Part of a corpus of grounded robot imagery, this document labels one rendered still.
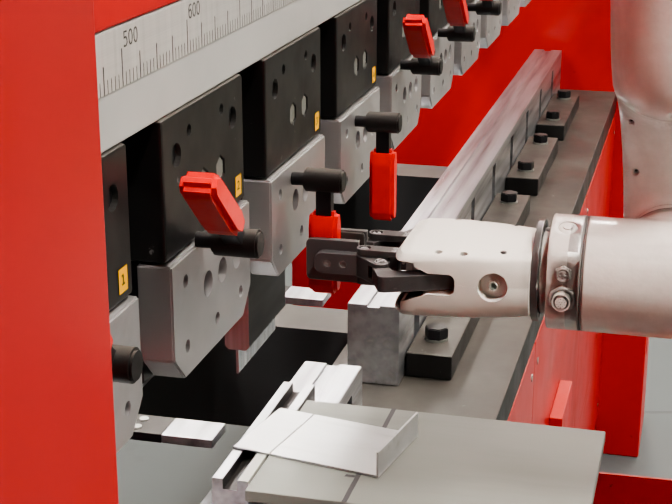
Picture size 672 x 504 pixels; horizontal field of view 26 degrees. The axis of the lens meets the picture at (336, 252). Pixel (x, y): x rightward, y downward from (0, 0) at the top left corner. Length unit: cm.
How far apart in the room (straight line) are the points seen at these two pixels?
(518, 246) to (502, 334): 77
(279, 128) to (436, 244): 14
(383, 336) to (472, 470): 47
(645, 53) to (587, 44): 228
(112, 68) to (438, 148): 261
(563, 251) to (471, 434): 26
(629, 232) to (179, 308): 34
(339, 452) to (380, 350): 45
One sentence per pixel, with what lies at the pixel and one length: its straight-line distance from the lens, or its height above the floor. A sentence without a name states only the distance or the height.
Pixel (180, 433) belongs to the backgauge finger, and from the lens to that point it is 123.
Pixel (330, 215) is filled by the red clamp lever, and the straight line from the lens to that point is 109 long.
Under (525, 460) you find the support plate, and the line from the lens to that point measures 120.
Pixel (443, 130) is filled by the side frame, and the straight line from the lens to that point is 335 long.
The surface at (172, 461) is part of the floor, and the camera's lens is 348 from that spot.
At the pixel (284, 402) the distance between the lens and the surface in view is 132.
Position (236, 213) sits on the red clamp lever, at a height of 128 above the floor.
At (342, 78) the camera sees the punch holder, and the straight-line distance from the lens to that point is 124.
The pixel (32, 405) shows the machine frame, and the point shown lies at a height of 144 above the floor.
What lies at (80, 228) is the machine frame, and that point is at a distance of 23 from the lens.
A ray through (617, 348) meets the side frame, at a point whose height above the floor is 27.
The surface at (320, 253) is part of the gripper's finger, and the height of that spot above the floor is 119.
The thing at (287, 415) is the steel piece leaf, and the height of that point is 100.
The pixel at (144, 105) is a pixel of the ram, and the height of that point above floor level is 135.
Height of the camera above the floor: 152
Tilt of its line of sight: 18 degrees down
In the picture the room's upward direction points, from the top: straight up
